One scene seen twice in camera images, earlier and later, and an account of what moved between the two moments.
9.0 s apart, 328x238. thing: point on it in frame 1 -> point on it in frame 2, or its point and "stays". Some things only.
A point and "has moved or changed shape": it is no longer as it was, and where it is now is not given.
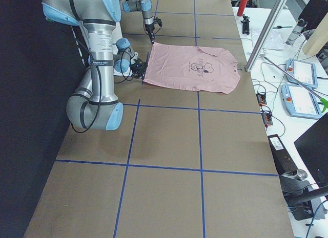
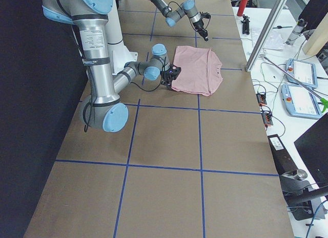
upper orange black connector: [261, 99] stays
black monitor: [313, 147] stays
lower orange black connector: [266, 117] stays
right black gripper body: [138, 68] -> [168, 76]
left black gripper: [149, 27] -> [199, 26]
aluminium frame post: [278, 7] stays
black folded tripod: [245, 25] stays
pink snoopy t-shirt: [190, 68] has moved or changed shape
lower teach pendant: [298, 102] stays
